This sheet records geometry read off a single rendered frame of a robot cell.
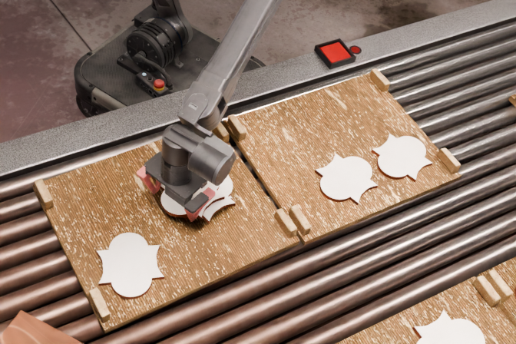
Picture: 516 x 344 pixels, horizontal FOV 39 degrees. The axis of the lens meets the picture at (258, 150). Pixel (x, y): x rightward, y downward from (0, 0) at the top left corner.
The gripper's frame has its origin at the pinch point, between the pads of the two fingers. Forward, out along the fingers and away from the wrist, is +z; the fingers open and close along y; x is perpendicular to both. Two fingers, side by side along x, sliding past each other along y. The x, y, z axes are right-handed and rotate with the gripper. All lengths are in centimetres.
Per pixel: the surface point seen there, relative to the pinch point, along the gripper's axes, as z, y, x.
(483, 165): 5, -41, -58
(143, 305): 4.2, -9.1, 18.1
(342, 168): 2.7, -18.5, -32.6
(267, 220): 3.9, -14.5, -11.6
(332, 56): 4, 4, -62
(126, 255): 3.0, -0.1, 13.2
